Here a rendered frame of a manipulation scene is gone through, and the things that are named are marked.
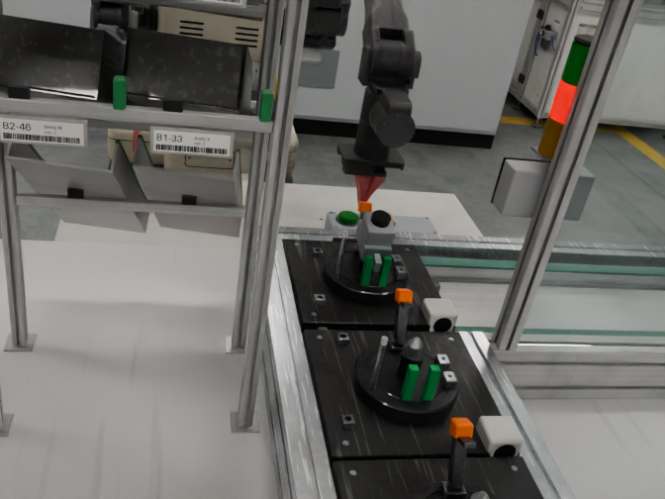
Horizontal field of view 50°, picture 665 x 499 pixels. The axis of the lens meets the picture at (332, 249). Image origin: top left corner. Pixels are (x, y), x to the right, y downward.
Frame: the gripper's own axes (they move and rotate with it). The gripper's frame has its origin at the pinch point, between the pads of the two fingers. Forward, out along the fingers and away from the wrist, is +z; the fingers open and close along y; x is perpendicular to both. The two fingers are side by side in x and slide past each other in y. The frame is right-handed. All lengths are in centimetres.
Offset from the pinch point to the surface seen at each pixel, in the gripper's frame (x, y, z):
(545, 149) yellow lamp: -23.0, 16.6, -21.4
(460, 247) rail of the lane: 3.2, 21.8, 9.8
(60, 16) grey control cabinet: 290, -90, 52
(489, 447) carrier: -47.7, 7.4, 7.7
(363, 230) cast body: -11.5, -2.3, -1.1
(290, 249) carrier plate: -2.1, -11.3, 8.8
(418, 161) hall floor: 263, 111, 107
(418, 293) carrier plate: -14.0, 8.1, 8.7
